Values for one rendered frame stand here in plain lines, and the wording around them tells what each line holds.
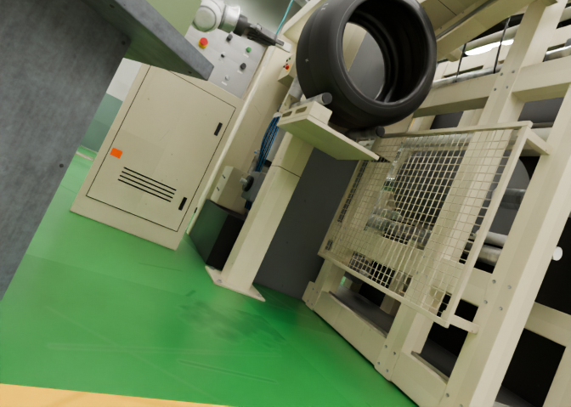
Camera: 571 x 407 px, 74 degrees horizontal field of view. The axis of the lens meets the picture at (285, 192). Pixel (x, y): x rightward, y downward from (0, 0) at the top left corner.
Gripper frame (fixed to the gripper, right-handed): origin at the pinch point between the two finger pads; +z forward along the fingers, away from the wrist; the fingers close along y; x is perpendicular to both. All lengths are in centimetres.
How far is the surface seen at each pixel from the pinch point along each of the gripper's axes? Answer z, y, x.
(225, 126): -2, 60, 30
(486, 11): 76, -19, -43
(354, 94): 30.6, -12.6, 10.7
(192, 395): -15, -73, 101
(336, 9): 13.1, -11.7, -16.9
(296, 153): 29, 27, 35
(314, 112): 17.5, -10.1, 22.7
